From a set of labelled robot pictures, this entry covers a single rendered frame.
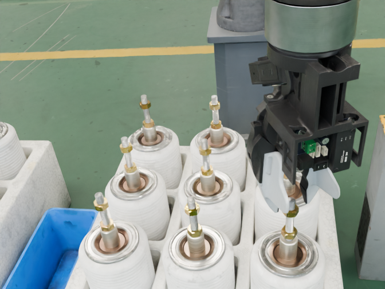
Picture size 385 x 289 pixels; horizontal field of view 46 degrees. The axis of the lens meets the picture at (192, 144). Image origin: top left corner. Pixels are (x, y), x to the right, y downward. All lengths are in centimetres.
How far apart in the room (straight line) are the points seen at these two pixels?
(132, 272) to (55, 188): 44
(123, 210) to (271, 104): 34
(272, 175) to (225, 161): 28
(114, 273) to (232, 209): 19
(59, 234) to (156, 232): 28
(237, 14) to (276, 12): 68
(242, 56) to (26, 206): 57
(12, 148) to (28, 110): 59
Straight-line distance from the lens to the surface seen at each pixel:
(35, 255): 90
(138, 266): 63
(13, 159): 94
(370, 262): 88
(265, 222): 69
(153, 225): 73
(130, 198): 70
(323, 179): 51
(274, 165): 48
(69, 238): 97
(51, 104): 151
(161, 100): 141
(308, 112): 40
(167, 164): 80
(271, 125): 43
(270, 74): 46
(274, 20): 38
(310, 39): 37
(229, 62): 108
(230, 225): 71
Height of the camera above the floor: 72
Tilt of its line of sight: 37 degrees down
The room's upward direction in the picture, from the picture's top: 6 degrees counter-clockwise
